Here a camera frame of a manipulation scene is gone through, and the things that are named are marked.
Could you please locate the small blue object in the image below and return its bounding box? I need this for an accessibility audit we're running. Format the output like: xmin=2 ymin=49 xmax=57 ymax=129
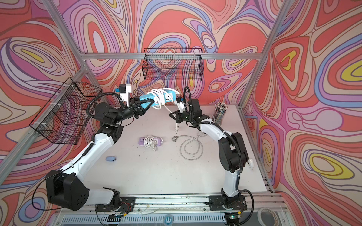
xmin=106 ymin=156 xmax=117 ymax=162

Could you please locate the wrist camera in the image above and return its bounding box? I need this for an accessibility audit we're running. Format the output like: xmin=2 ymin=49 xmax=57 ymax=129
xmin=174 ymin=97 xmax=187 ymax=113
xmin=115 ymin=83 xmax=132 ymax=107

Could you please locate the aluminium frame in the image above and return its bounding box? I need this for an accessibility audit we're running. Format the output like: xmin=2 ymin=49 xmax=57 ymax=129
xmin=0 ymin=0 xmax=295 ymax=181

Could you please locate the purple power strip with cord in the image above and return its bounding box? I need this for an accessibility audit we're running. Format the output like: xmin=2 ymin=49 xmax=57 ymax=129
xmin=138 ymin=135 xmax=164 ymax=151

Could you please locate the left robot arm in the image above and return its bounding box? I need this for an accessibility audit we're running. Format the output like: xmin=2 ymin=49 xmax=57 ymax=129
xmin=44 ymin=92 xmax=160 ymax=211

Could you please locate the black wire basket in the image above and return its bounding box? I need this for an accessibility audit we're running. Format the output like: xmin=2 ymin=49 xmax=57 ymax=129
xmin=142 ymin=47 xmax=204 ymax=81
xmin=29 ymin=77 xmax=102 ymax=145

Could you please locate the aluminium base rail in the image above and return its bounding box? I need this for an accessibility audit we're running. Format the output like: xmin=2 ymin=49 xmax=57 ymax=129
xmin=48 ymin=193 xmax=294 ymax=226

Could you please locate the black wire basket back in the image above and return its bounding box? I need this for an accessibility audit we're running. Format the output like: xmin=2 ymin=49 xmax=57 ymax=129
xmin=142 ymin=47 xmax=204 ymax=81

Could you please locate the black wire basket left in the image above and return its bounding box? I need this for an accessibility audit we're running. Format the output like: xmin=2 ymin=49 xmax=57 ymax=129
xmin=29 ymin=77 xmax=102 ymax=145

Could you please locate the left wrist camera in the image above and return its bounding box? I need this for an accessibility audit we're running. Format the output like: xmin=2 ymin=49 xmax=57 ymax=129
xmin=115 ymin=83 xmax=132 ymax=107

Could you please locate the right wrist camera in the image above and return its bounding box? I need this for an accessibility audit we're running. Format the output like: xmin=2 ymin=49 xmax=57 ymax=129
xmin=174 ymin=97 xmax=187 ymax=113

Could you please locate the blue power strip with cord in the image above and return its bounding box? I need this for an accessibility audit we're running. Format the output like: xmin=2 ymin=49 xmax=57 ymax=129
xmin=138 ymin=88 xmax=182 ymax=133

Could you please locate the metal cup of pens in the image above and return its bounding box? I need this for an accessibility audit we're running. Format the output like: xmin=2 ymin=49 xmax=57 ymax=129
xmin=213 ymin=102 xmax=228 ymax=125

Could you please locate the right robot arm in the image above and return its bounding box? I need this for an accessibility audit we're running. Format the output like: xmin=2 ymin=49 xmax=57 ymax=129
xmin=170 ymin=86 xmax=255 ymax=226

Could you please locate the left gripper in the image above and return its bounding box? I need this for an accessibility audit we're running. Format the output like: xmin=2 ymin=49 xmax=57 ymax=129
xmin=111 ymin=99 xmax=153 ymax=128

